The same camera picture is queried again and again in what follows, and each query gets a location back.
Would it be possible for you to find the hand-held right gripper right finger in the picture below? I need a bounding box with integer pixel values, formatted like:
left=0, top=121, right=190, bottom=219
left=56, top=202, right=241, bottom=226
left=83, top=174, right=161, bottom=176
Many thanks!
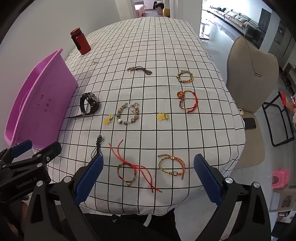
left=194, top=154, right=271, bottom=241

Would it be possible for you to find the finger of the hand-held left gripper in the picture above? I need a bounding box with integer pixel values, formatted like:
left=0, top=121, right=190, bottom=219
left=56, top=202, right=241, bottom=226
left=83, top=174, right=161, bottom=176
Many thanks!
left=2, top=142, right=62, bottom=173
left=0, top=140, right=33, bottom=165

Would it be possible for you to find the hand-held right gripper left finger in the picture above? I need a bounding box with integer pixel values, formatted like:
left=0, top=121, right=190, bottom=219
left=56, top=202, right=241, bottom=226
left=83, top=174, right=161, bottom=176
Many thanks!
left=23, top=154, right=104, bottom=241

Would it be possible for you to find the mixed bead bracelet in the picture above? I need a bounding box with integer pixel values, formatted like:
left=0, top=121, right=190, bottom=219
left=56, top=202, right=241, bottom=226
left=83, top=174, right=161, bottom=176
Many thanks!
left=116, top=103, right=140, bottom=125

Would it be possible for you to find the red bracelet with orange pendant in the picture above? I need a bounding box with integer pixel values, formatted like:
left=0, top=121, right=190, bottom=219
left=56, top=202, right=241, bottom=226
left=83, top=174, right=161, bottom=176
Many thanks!
left=177, top=90, right=199, bottom=114

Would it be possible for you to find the beige chair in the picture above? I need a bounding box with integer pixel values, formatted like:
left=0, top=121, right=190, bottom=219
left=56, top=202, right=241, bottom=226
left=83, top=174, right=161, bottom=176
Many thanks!
left=223, top=108, right=265, bottom=171

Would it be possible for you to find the purple plastic bin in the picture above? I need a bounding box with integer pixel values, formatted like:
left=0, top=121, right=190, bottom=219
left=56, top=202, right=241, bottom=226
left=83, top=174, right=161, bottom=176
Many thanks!
left=4, top=48, right=78, bottom=149

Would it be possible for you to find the black wrist watch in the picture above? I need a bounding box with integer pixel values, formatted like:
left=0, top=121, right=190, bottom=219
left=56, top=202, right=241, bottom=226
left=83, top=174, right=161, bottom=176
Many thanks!
left=66, top=92, right=100, bottom=118

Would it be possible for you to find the black phone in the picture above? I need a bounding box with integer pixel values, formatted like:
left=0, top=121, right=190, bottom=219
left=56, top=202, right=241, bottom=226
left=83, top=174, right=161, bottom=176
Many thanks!
left=243, top=118, right=257, bottom=130

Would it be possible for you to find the pink plastic stool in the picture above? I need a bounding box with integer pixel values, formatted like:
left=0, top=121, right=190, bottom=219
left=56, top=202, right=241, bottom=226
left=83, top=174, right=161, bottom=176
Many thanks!
left=272, top=169, right=290, bottom=189

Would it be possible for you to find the black folding stand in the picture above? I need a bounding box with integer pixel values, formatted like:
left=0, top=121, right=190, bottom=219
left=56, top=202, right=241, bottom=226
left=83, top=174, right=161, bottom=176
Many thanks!
left=262, top=91, right=296, bottom=147

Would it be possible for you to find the red packet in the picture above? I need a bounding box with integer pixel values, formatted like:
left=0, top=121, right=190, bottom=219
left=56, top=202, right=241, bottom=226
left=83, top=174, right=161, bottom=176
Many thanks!
left=279, top=91, right=296, bottom=109

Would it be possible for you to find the red water bottle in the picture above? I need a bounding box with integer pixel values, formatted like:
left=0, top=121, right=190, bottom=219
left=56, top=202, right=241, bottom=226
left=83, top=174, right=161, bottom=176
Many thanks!
left=70, top=28, right=92, bottom=55

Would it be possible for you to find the black checked white tablecloth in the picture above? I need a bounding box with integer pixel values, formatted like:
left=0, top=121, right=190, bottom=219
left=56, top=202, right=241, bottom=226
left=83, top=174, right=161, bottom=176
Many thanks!
left=47, top=17, right=245, bottom=215

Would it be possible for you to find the grey cabinet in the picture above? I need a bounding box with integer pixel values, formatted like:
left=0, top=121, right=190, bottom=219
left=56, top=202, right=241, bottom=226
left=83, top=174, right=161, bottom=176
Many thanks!
left=268, top=21, right=296, bottom=67

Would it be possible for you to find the black tall panel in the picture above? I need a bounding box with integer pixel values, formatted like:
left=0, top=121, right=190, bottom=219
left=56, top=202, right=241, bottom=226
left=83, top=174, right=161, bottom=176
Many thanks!
left=258, top=8, right=271, bottom=47

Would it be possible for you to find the grey sofa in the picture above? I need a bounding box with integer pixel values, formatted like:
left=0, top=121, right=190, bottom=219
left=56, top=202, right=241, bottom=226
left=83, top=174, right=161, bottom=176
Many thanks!
left=211, top=6, right=265, bottom=37

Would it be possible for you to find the black cord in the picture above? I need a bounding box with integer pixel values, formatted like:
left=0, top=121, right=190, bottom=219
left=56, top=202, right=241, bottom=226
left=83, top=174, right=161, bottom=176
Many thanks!
left=91, top=136, right=104, bottom=160

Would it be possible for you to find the rainbow bracelet with red cords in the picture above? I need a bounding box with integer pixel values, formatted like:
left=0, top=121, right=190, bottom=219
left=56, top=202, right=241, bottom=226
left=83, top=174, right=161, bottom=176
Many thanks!
left=109, top=140, right=163, bottom=193

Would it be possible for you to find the yellow black braided bracelet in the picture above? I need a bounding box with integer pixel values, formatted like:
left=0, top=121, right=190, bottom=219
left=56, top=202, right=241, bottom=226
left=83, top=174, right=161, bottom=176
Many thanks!
left=177, top=70, right=194, bottom=83

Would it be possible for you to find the thin necklace with bar pendant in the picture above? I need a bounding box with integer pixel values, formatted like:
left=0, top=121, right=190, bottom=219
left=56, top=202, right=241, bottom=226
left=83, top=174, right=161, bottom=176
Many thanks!
left=251, top=54, right=277, bottom=77

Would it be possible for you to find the brown cord necklace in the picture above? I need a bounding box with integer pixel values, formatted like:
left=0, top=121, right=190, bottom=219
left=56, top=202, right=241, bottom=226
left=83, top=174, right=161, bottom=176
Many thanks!
left=127, top=66, right=152, bottom=75

